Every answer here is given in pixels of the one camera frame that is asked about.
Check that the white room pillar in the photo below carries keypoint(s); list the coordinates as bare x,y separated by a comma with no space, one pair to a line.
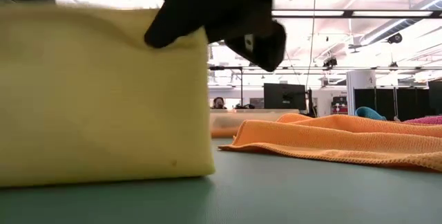
360,92

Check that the black ceiling spotlight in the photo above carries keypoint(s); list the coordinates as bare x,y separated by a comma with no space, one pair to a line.
330,63
394,38

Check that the orange microfiber towel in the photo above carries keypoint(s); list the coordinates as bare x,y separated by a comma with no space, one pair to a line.
345,141

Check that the tan plastic bin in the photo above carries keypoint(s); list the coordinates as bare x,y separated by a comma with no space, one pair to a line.
224,123

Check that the black computer monitor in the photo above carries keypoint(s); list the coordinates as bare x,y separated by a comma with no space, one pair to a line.
285,96

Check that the teal microfiber towel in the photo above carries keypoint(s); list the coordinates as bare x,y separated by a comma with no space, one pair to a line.
369,113

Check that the black background robot arm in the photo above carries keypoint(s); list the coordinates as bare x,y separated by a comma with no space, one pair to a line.
245,106

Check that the person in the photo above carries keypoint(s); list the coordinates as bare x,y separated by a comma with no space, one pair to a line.
219,103

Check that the red equipment cart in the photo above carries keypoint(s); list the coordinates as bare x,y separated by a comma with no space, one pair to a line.
339,104

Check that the black room partition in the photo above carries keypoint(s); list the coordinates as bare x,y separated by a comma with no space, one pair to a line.
390,103

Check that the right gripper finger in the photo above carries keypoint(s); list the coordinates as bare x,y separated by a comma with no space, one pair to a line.
172,27

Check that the grey diagonal ceiling duct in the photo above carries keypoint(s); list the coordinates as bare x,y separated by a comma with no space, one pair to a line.
397,27

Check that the pink microfiber towel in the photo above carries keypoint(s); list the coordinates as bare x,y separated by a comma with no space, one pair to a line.
424,120

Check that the yellow microfiber towel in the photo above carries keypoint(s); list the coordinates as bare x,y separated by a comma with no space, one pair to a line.
103,113

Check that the black ceiling light rail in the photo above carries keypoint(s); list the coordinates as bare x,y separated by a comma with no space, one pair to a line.
380,13

